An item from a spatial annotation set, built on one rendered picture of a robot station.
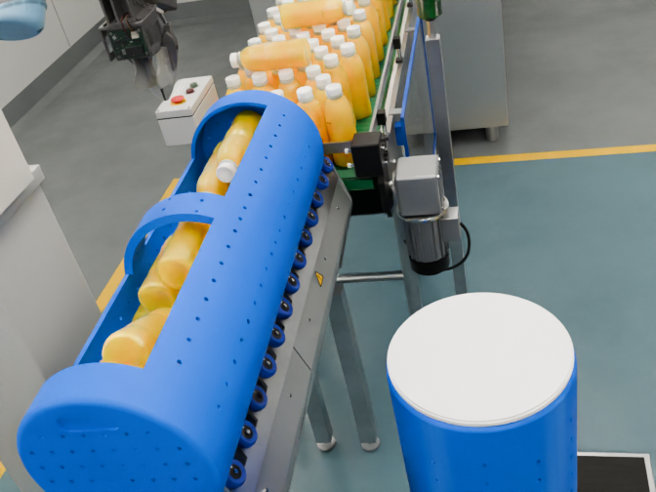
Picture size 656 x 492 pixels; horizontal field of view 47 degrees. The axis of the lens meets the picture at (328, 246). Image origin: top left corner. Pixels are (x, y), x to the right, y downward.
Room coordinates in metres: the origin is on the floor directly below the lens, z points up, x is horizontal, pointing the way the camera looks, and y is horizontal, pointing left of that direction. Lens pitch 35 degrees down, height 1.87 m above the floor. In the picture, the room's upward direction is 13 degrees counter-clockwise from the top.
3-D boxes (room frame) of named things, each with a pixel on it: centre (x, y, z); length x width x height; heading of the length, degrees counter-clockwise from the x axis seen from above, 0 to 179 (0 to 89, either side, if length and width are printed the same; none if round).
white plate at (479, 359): (0.83, -0.18, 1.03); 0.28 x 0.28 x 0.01
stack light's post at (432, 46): (1.92, -0.39, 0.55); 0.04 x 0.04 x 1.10; 73
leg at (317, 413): (1.61, 0.15, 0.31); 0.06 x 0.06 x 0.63; 73
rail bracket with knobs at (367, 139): (1.64, -0.14, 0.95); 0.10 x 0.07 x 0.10; 73
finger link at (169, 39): (1.18, 0.18, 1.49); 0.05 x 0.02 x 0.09; 73
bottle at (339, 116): (1.74, -0.10, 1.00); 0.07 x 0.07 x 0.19
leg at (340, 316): (1.57, 0.01, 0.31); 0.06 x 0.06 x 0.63; 73
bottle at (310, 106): (1.76, -0.03, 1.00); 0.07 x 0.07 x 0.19
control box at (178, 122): (1.94, 0.28, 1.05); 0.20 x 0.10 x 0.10; 163
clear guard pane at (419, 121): (2.19, -0.38, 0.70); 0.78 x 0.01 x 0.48; 163
